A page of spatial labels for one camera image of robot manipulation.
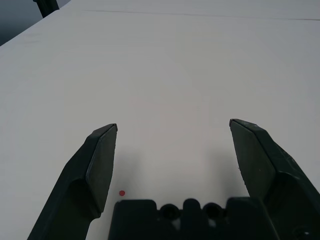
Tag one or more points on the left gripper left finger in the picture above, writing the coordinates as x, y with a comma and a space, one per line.
82, 175

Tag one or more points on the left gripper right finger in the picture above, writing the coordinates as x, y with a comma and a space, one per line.
262, 162

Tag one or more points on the small red dot sticker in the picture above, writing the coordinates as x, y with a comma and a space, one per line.
122, 193

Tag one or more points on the black-framed side table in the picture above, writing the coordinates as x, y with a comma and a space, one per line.
47, 6

